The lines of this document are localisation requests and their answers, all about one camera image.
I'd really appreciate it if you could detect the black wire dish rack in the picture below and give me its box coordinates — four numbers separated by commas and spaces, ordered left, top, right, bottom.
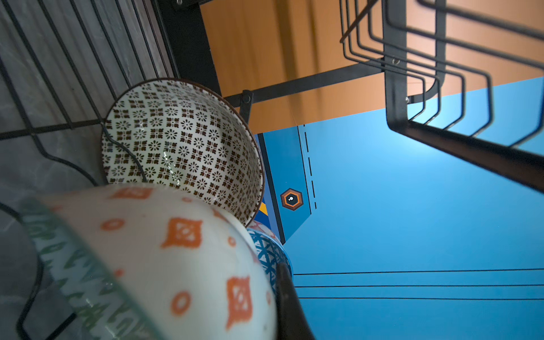
1, 1, 543, 339

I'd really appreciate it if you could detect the brown patterned bowl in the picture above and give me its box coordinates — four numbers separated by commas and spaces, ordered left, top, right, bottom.
101, 78, 265, 225

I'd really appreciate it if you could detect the blue triangle patterned bowl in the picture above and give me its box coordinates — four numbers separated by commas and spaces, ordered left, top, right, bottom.
246, 221, 293, 293

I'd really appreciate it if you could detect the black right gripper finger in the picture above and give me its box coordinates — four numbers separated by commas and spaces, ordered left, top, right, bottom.
276, 263, 315, 340

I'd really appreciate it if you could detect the green spiral bowl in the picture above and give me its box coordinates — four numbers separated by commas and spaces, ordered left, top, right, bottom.
19, 184, 279, 339

